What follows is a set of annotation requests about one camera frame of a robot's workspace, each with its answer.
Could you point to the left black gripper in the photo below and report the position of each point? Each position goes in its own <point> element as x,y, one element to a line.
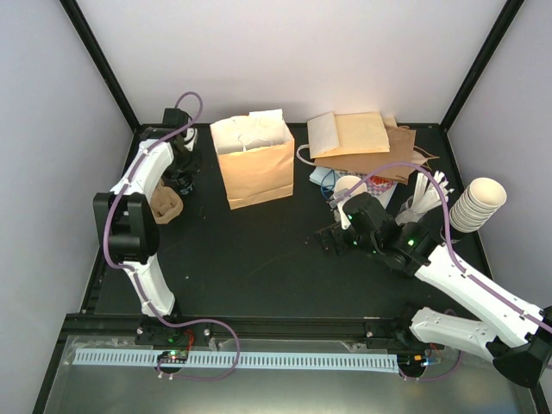
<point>196,164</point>

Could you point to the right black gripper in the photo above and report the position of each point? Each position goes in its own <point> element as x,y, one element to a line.
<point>323,235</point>

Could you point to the black printed paper cup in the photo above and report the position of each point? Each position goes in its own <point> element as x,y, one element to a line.
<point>181,183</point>

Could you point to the orange paper bag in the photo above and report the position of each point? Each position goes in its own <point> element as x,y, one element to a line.
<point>255,154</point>
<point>331,135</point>

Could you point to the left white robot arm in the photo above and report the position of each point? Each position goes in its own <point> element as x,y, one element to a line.
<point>150,193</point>

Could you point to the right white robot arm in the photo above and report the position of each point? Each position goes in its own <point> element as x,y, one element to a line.
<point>512,334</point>

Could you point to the brown pulp cup carrier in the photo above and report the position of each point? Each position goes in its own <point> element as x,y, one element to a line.
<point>165,203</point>

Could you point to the white paper cup stack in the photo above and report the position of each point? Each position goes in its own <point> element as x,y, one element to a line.
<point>346,183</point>

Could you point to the brown kraft paper bag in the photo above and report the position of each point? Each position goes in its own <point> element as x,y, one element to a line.
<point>402,149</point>

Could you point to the tilted paper cup stack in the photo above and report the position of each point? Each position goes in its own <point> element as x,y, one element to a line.
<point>480,200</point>

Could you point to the small circuit board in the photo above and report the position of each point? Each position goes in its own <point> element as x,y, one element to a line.
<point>173,356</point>

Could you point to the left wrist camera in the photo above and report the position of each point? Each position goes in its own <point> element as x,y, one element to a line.
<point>187,140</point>

